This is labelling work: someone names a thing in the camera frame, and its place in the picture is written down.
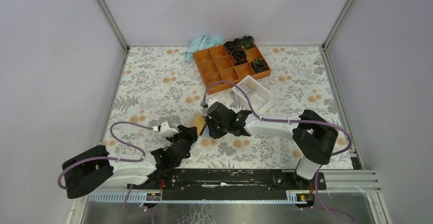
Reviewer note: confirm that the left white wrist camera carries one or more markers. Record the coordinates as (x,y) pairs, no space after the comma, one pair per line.
(166,131)

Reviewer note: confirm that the beige card holder wallet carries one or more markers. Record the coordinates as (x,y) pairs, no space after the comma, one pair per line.
(199,124)

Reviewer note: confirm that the dark rolled band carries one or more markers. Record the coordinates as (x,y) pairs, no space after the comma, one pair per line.
(231,46)
(259,65)
(238,57)

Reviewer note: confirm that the dark rolled band top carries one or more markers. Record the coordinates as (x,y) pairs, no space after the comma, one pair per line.
(231,46)

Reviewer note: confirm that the orange compartment tray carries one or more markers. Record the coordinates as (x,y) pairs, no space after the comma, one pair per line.
(214,64)

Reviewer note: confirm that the dark rolled band middle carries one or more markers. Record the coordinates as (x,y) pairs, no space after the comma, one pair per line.
(238,57)

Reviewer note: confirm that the white card box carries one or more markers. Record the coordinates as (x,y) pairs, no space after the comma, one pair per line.
(259,96)

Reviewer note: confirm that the dark rolled band corner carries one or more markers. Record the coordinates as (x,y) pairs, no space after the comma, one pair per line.
(247,42)

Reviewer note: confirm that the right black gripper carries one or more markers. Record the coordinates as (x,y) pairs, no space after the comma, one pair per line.
(214,134)

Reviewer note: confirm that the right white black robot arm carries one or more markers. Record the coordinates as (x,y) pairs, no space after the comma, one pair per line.
(314,137)

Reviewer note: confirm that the dark rolled band right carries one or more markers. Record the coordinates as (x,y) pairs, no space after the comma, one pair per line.
(259,65)

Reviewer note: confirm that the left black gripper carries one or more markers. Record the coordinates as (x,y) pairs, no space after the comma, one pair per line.
(188,134)

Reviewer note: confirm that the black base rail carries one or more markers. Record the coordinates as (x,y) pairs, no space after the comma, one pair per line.
(229,184)

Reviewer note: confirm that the light blue cloth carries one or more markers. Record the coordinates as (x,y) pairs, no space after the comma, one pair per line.
(200,43)

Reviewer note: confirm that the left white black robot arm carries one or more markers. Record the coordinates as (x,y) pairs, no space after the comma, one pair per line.
(95,168)

